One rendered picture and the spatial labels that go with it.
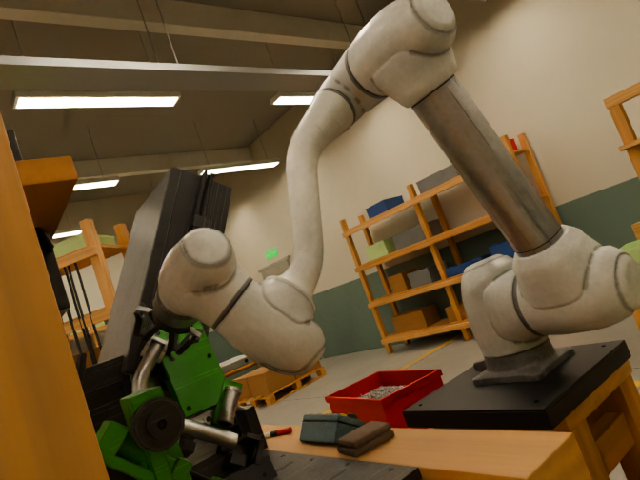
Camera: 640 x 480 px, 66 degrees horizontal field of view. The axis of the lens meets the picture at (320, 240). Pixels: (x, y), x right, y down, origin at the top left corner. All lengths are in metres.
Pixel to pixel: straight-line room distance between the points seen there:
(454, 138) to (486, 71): 5.87
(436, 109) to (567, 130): 5.44
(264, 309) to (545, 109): 5.90
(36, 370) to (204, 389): 0.72
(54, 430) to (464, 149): 0.80
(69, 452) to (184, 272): 0.35
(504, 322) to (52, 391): 0.93
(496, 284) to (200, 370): 0.68
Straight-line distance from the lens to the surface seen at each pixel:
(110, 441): 0.81
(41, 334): 0.46
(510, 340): 1.19
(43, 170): 0.82
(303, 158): 0.94
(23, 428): 0.45
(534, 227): 1.03
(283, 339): 0.76
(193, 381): 1.14
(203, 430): 1.08
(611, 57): 6.27
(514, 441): 0.88
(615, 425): 1.30
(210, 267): 0.73
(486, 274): 1.18
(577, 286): 1.04
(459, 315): 6.78
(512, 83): 6.67
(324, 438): 1.17
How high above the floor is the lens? 1.22
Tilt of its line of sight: 6 degrees up
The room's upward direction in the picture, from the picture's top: 20 degrees counter-clockwise
